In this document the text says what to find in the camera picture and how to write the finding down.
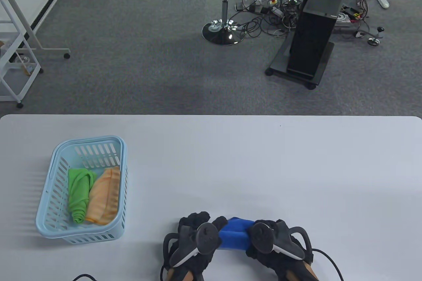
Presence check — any person's left hand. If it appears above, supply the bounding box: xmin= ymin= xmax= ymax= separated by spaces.
xmin=162 ymin=212 xmax=228 ymax=281

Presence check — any person's right hand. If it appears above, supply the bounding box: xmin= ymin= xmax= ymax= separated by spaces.
xmin=246 ymin=219 xmax=314 ymax=281

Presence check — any blue rectangular towel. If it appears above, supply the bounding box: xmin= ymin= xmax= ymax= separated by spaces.
xmin=218 ymin=217 xmax=255 ymax=251

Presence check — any orange towel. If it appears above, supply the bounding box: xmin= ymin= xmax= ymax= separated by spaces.
xmin=85 ymin=166 xmax=121 ymax=225

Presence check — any green towel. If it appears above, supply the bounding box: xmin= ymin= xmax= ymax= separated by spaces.
xmin=68 ymin=168 xmax=97 ymax=224

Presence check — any person's left forearm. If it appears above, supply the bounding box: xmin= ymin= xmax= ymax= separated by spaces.
xmin=166 ymin=268 xmax=196 ymax=281

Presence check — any person's right forearm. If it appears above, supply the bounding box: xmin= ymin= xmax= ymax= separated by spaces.
xmin=285 ymin=261 xmax=320 ymax=281

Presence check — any black and white left controller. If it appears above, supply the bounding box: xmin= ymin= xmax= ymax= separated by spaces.
xmin=163 ymin=222 xmax=222 ymax=267

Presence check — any black and white controller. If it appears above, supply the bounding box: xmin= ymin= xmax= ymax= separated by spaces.
xmin=163 ymin=222 xmax=222 ymax=267
xmin=249 ymin=222 xmax=313 ymax=263

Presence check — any black and white right controller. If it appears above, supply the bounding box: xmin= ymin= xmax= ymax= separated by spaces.
xmin=249 ymin=222 xmax=313 ymax=263

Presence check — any light blue plastic basket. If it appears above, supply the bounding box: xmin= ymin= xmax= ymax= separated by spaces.
xmin=36 ymin=135 xmax=128 ymax=244

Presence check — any black wheeled cart base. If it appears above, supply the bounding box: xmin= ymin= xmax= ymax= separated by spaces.
xmin=265 ymin=41 xmax=335 ymax=90

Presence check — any white metal shelf rack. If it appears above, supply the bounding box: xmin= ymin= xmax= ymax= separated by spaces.
xmin=0 ymin=0 xmax=44 ymax=108

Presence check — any black computer tower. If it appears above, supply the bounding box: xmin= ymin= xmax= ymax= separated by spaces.
xmin=286 ymin=0 xmax=350 ymax=80

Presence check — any grey power strip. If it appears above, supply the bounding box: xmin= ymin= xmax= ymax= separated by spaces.
xmin=235 ymin=1 xmax=264 ymax=14

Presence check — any small stand with black knob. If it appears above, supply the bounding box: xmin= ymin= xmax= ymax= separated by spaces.
xmin=354 ymin=26 xmax=385 ymax=46

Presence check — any black right glove cable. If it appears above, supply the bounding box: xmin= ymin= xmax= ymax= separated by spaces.
xmin=312 ymin=249 xmax=345 ymax=281

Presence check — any tangle of floor cables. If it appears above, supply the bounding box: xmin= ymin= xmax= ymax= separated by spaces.
xmin=233 ymin=0 xmax=375 ymax=39

